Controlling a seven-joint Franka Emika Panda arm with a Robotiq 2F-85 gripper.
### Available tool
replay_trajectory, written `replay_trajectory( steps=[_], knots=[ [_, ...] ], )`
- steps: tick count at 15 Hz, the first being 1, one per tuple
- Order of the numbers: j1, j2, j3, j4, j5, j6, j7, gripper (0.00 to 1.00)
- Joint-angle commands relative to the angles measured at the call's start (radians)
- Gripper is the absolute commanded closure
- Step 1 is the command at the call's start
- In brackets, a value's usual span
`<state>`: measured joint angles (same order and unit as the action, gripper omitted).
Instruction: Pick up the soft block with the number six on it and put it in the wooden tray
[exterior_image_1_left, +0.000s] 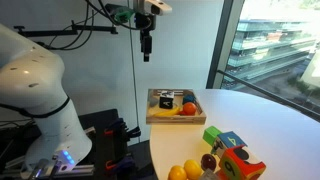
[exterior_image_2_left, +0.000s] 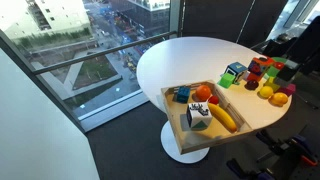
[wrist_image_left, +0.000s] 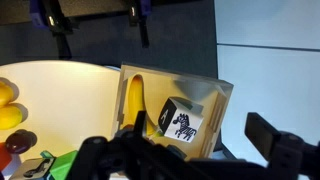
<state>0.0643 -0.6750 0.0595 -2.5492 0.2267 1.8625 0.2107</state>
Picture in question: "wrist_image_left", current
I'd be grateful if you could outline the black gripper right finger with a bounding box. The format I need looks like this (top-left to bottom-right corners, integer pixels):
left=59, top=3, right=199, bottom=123
left=244, top=112, right=282, bottom=161

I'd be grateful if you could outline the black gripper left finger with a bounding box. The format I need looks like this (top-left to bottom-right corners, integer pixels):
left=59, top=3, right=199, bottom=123
left=133, top=110, right=148, bottom=138

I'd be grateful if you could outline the white zebra soft block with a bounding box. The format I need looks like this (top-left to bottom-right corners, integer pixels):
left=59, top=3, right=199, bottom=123
left=157, top=96, right=205, bottom=144

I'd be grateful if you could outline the wooden tray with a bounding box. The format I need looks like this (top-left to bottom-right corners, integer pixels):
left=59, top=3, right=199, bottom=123
left=112, top=62, right=234, bottom=161

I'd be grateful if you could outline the green cube block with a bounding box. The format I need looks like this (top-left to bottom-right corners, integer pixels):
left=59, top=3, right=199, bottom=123
left=49, top=149, right=80, bottom=180

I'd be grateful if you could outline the blue soft block number four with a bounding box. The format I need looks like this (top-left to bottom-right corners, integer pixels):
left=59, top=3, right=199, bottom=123
left=9, top=150, right=56, bottom=180

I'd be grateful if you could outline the red-orange cube block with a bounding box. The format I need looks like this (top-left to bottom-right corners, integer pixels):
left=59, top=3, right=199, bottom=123
left=0, top=142, right=13, bottom=172

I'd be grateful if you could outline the yellow banana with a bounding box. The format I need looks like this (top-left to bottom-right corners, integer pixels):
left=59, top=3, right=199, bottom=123
left=127, top=74, right=158, bottom=137

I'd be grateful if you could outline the dark purple plum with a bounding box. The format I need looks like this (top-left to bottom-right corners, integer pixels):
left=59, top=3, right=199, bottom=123
left=5, top=129, right=35, bottom=155

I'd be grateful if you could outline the yellow lemon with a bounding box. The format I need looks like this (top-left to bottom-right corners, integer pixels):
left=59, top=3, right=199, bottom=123
left=0, top=104, right=24, bottom=131
left=0, top=81, right=16, bottom=108

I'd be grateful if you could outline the black clamp with blue handle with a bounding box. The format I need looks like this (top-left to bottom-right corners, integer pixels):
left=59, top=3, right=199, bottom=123
left=127, top=0, right=153, bottom=48
left=29, top=0, right=74, bottom=60

